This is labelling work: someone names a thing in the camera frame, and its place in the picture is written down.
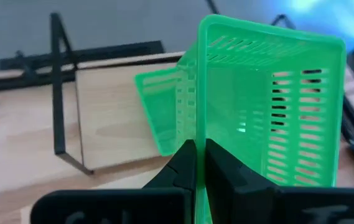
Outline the black shelf side frame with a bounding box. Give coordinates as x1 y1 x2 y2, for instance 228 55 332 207
271 13 298 31
49 12 95 175

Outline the green plastic slotted basket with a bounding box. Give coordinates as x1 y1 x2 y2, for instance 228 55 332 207
195 14 347 224

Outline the black aluminium rig frame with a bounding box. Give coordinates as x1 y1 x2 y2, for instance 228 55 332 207
0 55 184 95

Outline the black perforated metal bar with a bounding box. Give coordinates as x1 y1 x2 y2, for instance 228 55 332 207
0 39 165 72

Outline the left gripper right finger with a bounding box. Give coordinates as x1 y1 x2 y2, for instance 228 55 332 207
205 139 354 224

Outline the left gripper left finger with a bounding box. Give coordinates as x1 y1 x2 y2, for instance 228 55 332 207
30 139 197 224

